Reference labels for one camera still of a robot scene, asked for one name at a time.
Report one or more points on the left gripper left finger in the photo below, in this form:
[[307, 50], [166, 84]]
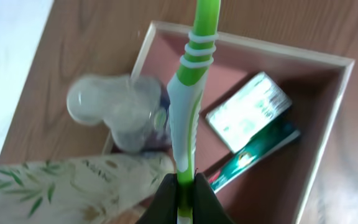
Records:
[[164, 207]]

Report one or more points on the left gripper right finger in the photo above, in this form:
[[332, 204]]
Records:
[[206, 206]]

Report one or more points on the white cream tube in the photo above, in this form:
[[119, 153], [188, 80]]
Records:
[[80, 190]]

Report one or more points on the green toothpaste tube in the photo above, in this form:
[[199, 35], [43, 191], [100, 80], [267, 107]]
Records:
[[271, 138]]

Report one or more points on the green soap bar box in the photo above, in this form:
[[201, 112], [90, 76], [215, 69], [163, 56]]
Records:
[[248, 111]]

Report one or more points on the dark blue pump bottle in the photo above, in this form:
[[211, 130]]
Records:
[[134, 109]]

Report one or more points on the green white toothbrush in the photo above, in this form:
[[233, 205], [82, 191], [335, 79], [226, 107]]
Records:
[[185, 90]]

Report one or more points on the white box with pink interior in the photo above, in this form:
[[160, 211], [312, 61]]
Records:
[[276, 189]]

